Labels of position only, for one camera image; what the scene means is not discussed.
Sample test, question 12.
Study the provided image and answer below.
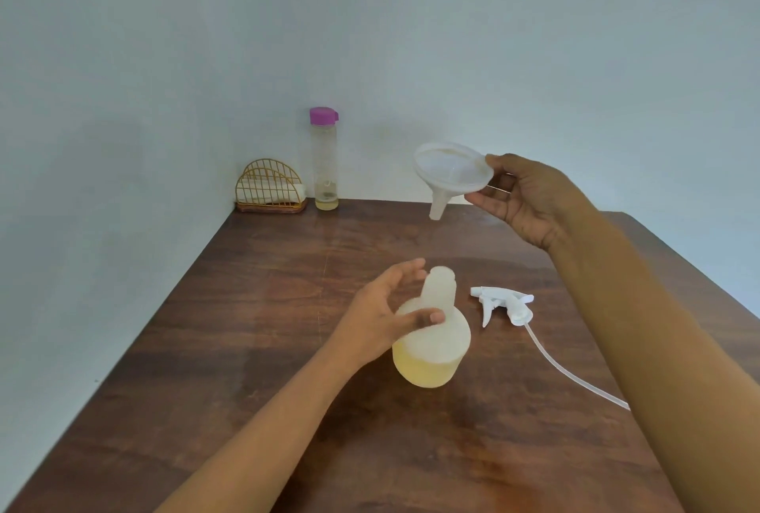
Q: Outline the person's left hand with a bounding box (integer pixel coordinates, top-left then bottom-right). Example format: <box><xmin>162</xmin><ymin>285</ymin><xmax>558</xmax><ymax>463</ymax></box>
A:
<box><xmin>325</xmin><ymin>258</ymin><xmax>447</xmax><ymax>377</ymax></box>

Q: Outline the person's right hand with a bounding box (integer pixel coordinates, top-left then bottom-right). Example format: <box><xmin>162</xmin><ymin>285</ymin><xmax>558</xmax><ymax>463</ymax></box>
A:
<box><xmin>465</xmin><ymin>153</ymin><xmax>597</xmax><ymax>253</ymax></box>

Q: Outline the translucent white plastic funnel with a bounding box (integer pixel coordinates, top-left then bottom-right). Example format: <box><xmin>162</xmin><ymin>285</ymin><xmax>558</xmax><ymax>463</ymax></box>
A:
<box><xmin>414</xmin><ymin>141</ymin><xmax>495</xmax><ymax>221</ymax></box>

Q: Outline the person's right forearm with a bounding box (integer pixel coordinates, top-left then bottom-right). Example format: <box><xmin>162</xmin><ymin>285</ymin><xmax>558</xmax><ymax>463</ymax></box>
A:
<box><xmin>547</xmin><ymin>209</ymin><xmax>760</xmax><ymax>513</ymax></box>

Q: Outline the person's left forearm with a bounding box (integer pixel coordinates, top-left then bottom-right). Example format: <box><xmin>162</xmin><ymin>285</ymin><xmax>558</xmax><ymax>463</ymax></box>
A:
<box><xmin>153</xmin><ymin>345</ymin><xmax>374</xmax><ymax>513</ymax></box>

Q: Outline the translucent spray bottle yellow liquid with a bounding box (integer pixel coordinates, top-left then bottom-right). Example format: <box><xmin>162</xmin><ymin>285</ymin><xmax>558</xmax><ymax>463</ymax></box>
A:
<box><xmin>391</xmin><ymin>266</ymin><xmax>472</xmax><ymax>390</ymax></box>

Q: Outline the white spray trigger with tube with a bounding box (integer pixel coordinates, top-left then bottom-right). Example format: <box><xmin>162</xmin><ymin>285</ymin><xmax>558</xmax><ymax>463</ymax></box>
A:
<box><xmin>469</xmin><ymin>286</ymin><xmax>631</xmax><ymax>412</ymax></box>

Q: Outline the clear bottle with purple cap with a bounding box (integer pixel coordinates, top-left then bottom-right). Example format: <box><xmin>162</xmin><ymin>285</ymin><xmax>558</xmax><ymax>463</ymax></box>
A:
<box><xmin>309</xmin><ymin>107</ymin><xmax>340</xmax><ymax>212</ymax></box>

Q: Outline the gold wire napkin holder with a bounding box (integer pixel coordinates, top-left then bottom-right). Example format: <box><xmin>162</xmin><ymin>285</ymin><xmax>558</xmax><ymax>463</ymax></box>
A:
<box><xmin>234</xmin><ymin>158</ymin><xmax>309</xmax><ymax>215</ymax></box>

